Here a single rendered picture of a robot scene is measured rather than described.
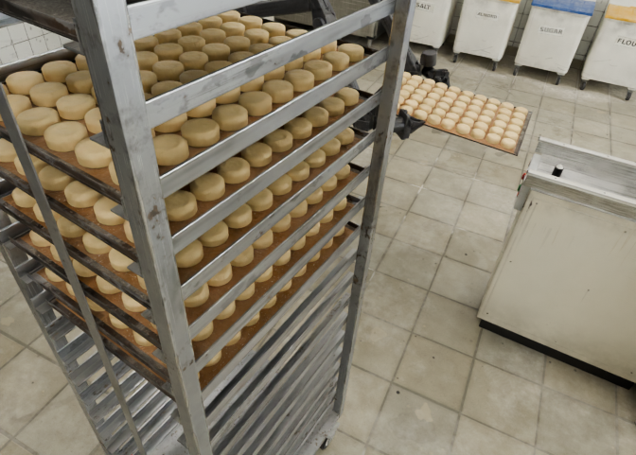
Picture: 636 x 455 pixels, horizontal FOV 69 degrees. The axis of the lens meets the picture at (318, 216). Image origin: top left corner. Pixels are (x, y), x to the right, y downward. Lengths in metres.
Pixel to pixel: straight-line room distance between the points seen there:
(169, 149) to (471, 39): 4.93
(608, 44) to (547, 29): 0.55
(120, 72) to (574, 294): 1.98
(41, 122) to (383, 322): 1.91
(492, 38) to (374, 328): 3.74
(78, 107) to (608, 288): 1.92
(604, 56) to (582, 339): 3.51
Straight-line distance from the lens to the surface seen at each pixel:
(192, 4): 0.52
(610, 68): 5.41
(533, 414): 2.30
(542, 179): 1.91
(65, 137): 0.66
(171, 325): 0.64
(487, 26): 5.34
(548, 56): 5.36
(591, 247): 2.04
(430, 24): 5.45
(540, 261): 2.10
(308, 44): 0.70
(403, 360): 2.24
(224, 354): 0.95
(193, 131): 0.64
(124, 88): 0.44
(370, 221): 1.15
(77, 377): 1.33
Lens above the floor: 1.82
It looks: 39 degrees down
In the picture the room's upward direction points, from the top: 4 degrees clockwise
